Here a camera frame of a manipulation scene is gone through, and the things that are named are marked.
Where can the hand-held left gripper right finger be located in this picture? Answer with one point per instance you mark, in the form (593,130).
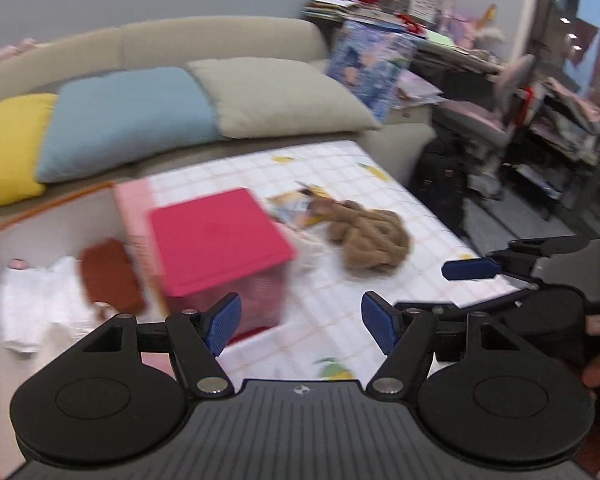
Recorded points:
(380,322)

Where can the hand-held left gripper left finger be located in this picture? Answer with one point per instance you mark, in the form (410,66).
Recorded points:
(225,321)

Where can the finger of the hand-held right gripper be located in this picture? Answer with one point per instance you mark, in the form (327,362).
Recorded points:
(440,306)
(470,269)

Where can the rust brown cloth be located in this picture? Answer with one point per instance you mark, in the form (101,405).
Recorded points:
(112,275)

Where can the white cloth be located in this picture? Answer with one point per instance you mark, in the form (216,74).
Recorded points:
(35,295)

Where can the brown plush toy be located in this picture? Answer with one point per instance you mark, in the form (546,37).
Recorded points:
(370,237)

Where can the pink lidded storage box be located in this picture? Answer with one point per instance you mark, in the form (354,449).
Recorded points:
(215,235)

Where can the black backpack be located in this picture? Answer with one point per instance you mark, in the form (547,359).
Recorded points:
(437,180)

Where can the translucent white plastic bag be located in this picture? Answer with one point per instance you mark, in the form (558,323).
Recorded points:
(310,252)

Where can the shiny foil packet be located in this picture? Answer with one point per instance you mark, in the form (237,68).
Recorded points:
(292,207)

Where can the pink desk chair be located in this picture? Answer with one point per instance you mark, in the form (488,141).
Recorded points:
(485,115)

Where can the checked fruit print tablecloth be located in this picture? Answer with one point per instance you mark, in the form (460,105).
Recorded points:
(330,170)

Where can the dark storage rack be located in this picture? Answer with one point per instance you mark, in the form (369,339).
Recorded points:
(560,135)

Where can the cluttered desk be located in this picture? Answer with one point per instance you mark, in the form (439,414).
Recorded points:
(460,52)

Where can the light blue pillow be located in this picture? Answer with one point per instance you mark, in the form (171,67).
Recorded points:
(130,115)

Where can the blue patterned bag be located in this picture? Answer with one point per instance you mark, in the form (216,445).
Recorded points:
(370,65)

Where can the grey green pillow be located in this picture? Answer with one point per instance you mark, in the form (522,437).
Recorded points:
(280,95)

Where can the yellow pillow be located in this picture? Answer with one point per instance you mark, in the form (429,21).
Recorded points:
(10,150)

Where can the beige sofa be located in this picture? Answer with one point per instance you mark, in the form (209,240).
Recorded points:
(205,37)

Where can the pink plush toy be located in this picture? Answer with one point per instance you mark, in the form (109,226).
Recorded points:
(5,52)

